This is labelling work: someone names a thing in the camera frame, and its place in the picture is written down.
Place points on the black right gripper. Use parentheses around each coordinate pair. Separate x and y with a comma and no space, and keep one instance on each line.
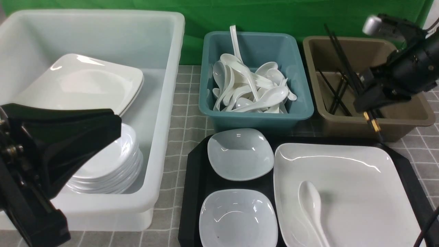
(410,71)

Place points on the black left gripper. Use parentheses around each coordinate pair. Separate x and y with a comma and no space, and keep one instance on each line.
(41,150)

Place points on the black chopstick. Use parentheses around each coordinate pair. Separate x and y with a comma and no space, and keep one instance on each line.
(343,58)
(348,63)

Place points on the large white square plate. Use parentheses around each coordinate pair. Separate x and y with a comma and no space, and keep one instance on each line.
(364,203)

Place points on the white soup spoon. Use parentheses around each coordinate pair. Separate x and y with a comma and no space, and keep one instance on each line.
(310,203)

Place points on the white bowl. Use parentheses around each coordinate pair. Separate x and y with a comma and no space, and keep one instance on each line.
(240,154)
(238,218)

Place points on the black chopsticks in brown bin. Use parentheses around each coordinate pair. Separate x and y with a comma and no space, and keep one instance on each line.
(338,95)

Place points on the brown plastic bin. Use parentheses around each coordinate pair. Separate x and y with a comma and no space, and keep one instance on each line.
(324,70)

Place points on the stack of white square plates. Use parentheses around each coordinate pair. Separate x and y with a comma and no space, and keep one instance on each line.
(77,82)

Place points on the stack of white bowls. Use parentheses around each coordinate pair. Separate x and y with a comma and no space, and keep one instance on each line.
(113,169)

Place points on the grey checked tablecloth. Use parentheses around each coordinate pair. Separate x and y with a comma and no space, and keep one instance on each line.
(187,127)

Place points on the green backdrop cloth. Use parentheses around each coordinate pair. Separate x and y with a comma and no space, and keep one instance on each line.
(299,18)

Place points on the teal plastic bin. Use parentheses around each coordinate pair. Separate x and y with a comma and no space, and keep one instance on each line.
(255,50)

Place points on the large white plastic bin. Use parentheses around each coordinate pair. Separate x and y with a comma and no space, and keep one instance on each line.
(32,40)

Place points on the pile of white soup spoons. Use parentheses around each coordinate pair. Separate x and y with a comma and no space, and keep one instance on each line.
(237,87)

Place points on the black serving tray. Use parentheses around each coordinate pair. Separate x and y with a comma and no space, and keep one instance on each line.
(202,180)

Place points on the upright white spoon in bin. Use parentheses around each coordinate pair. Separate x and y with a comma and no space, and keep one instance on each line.
(235,43)

